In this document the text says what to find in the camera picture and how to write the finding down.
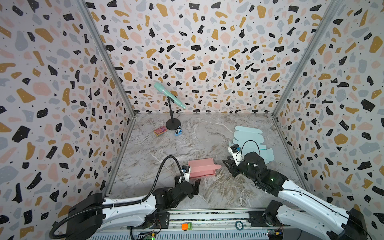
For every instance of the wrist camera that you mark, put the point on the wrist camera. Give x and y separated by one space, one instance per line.
235 151
186 170

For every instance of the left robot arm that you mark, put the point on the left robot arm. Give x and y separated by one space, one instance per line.
96 213

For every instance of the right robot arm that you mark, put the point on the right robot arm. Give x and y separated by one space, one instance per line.
315 216

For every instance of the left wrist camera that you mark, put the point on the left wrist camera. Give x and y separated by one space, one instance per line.
186 170

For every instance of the small pink card box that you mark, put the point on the small pink card box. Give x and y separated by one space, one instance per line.
160 131

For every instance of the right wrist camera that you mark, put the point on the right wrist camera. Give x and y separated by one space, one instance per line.
235 151

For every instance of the mint flat paper box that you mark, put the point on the mint flat paper box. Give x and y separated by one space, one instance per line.
252 140

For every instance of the mint green microphone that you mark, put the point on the mint green microphone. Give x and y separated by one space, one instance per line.
160 88

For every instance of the pink paper box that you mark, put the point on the pink paper box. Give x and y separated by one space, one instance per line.
203 168

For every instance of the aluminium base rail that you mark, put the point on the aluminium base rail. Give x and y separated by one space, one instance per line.
216 220

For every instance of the black microphone stand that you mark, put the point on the black microphone stand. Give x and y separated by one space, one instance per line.
172 124

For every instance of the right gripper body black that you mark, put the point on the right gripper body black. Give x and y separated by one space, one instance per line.
236 168

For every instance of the small blue toy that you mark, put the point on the small blue toy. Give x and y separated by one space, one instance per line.
178 131

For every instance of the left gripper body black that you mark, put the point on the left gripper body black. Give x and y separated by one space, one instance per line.
192 186

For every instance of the orange button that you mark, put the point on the orange button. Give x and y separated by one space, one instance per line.
187 226

